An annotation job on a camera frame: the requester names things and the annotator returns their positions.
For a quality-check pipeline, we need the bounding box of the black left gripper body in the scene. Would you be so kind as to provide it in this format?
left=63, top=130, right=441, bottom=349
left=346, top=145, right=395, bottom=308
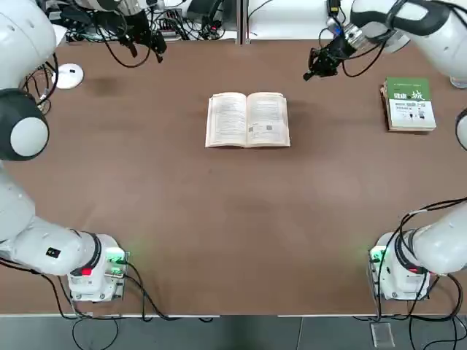
left=121, top=8, right=162, bottom=42

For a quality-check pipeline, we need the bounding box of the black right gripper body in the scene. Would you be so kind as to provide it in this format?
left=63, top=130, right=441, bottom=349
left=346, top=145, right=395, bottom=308
left=316, top=35, right=352, bottom=66

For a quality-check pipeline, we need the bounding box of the white paperback book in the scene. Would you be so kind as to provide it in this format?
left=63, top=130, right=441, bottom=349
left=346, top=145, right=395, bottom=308
left=204, top=91, right=292, bottom=149

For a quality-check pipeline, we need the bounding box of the green and white book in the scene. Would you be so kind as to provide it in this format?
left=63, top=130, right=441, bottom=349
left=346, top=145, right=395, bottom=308
left=385, top=76, right=436, bottom=129

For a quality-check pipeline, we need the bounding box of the white desk lamp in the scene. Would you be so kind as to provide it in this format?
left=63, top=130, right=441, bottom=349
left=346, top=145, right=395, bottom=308
left=50, top=28, right=85, bottom=90

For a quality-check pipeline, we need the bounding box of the metal floor socket plate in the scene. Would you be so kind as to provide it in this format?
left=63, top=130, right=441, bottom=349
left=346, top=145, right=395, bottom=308
left=370, top=322, right=396, bottom=347

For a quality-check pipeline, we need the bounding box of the aluminium frame post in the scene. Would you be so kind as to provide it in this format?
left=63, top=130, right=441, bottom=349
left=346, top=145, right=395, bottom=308
left=235, top=0, right=252, bottom=45

